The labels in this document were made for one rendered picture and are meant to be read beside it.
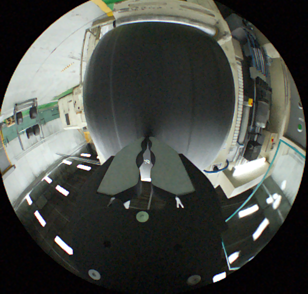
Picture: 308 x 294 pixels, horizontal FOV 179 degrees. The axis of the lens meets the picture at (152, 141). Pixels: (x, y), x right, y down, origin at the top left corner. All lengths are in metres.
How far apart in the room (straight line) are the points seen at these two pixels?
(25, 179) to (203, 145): 11.62
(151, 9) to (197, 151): 0.43
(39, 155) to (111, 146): 11.40
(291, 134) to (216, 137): 0.53
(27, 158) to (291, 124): 11.81
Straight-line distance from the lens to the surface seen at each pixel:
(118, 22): 0.39
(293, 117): 0.64
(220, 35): 0.43
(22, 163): 11.23
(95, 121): 0.15
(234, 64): 0.53
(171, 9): 0.41
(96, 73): 0.15
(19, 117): 5.21
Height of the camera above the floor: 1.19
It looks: 24 degrees up
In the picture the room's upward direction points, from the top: 178 degrees clockwise
